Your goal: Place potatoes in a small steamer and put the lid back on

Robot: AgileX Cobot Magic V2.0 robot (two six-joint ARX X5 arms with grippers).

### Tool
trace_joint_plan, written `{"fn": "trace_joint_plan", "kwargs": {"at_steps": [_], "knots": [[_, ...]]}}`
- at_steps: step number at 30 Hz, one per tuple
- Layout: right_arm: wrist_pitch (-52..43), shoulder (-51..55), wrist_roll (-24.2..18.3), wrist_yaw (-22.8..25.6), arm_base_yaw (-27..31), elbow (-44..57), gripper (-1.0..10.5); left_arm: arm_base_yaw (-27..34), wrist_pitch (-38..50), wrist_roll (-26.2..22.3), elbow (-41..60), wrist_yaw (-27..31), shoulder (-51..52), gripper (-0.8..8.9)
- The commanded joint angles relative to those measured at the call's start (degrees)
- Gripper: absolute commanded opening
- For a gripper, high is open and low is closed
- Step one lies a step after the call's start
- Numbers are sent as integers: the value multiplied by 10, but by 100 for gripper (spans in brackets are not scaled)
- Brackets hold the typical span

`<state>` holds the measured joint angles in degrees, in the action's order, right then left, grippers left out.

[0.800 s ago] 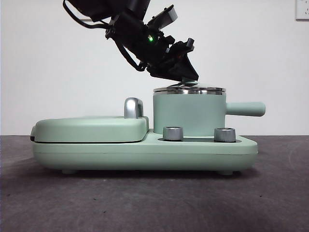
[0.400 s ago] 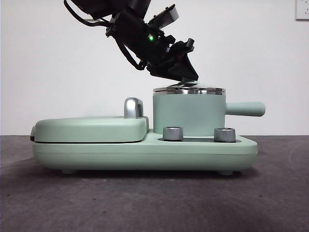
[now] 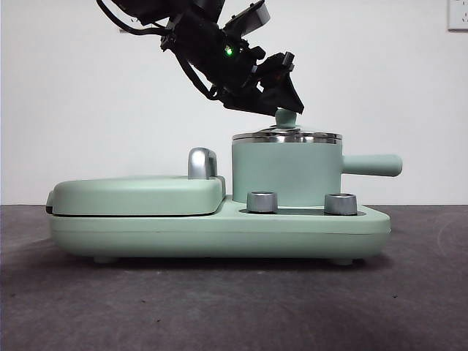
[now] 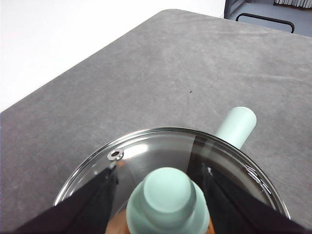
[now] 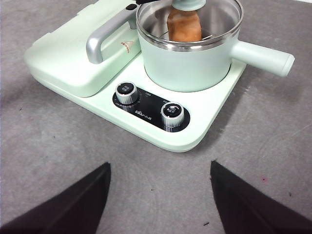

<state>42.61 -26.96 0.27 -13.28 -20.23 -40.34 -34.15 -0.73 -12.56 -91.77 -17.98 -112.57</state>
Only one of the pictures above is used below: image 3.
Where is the glass pot lid green knob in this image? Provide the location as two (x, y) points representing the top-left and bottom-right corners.
(233, 108), (344, 143)

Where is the silver control knob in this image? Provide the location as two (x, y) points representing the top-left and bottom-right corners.
(246, 190), (279, 214)
(324, 192), (358, 216)

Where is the mint green breakfast machine base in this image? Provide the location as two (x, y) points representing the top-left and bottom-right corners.
(48, 195), (392, 265)

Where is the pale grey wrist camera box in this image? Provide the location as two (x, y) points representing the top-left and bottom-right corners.
(223, 1), (272, 37)

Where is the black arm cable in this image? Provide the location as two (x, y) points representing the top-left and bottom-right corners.
(181, 54), (222, 102)
(97, 0), (169, 37)

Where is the chrome grill lid handle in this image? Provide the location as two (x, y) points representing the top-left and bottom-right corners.
(187, 147), (220, 181)

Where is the mint green handled steamer pot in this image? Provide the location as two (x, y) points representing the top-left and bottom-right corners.
(232, 132), (404, 208)

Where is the white wall socket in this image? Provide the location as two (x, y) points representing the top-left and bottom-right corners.
(448, 0), (468, 32)

